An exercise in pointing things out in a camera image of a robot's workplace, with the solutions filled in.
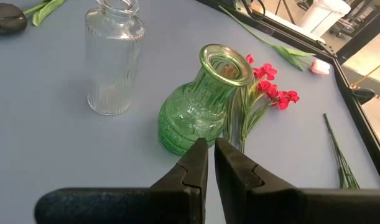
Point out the black stand pole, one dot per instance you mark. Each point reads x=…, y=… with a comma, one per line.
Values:
x=360, y=37

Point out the red artificial flower bunch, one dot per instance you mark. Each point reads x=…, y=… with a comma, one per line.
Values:
x=266, y=71

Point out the white trash bin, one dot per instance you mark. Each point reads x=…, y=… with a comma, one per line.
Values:
x=325, y=15

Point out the pink artificial tulip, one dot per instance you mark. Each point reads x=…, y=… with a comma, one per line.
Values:
x=319, y=67

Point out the clear ribbed glass vase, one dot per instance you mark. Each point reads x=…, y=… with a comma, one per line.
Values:
x=112, y=62

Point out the green patterned glass vase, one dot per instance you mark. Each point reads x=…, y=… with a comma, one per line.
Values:
x=189, y=115

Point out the blue-grey table mat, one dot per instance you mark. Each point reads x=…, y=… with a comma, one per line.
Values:
x=53, y=140

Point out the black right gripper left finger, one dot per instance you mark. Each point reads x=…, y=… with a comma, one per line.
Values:
x=177, y=199

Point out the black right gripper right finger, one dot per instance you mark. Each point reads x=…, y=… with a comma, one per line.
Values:
x=270, y=205

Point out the black aluminium table frame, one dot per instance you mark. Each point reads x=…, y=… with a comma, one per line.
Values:
x=364, y=124

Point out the black artificial tulip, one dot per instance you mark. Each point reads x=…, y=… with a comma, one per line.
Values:
x=6, y=18

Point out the purple artificial flower bunch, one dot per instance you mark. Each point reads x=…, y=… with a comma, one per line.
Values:
x=341, y=161

